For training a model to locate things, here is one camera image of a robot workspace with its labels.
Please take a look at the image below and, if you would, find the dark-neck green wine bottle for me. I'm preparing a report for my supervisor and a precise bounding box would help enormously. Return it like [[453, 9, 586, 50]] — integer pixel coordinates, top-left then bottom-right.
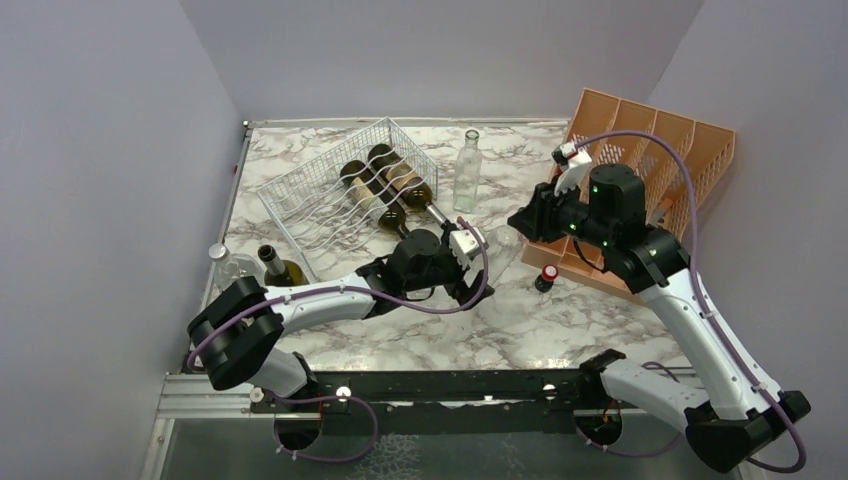
[[339, 160, 410, 239]]

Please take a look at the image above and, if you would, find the small red-cap black bottle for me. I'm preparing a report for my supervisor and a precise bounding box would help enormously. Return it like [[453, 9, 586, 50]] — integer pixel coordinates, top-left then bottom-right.
[[534, 264, 558, 293]]

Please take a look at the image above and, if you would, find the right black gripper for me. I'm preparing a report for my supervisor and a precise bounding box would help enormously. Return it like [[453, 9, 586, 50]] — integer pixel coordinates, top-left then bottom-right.
[[509, 175, 615, 249]]

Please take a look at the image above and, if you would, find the purple cable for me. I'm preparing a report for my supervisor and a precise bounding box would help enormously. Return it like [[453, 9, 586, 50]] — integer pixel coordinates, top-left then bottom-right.
[[186, 217, 492, 376], [572, 129, 810, 475]]

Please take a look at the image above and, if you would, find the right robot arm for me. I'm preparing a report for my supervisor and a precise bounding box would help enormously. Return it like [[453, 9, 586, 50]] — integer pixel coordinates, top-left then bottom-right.
[[508, 164, 811, 473]]

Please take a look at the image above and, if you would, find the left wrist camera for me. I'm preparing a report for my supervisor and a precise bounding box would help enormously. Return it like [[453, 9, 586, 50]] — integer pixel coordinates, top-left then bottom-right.
[[447, 227, 488, 268]]

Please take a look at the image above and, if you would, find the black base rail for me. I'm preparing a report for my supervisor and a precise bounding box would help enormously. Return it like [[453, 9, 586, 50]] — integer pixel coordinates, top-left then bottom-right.
[[249, 369, 611, 437]]

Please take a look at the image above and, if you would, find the silver-neck green wine bottle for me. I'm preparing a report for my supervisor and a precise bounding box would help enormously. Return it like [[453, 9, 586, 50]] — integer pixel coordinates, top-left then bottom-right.
[[367, 143, 452, 227]]

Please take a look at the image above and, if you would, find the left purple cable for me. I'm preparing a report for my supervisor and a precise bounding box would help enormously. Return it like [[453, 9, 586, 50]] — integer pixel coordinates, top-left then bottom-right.
[[186, 217, 492, 376]]

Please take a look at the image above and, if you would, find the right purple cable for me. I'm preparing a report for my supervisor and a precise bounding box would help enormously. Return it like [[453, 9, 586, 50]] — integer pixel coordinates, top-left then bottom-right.
[[572, 129, 810, 475]]

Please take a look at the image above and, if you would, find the clear jar silver lid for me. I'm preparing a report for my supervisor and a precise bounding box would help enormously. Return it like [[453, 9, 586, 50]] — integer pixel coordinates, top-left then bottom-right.
[[208, 243, 265, 293]]

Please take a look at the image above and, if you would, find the clear textured glass bottle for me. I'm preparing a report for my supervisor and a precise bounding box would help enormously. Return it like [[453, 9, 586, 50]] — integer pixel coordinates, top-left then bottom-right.
[[487, 225, 524, 282]]

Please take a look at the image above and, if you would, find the clear square glass bottle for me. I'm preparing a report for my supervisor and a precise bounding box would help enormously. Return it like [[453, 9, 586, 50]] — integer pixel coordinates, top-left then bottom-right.
[[453, 129, 483, 214]]

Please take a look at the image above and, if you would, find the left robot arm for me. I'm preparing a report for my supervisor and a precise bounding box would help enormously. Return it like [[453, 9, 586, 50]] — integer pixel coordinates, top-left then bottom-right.
[[187, 224, 494, 411]]

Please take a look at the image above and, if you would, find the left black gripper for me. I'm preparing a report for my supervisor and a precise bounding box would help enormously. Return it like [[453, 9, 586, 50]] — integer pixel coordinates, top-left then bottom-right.
[[404, 226, 495, 310]]

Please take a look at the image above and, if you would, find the white wire wine rack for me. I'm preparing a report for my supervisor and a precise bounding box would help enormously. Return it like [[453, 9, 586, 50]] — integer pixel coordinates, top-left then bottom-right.
[[258, 117, 439, 281]]

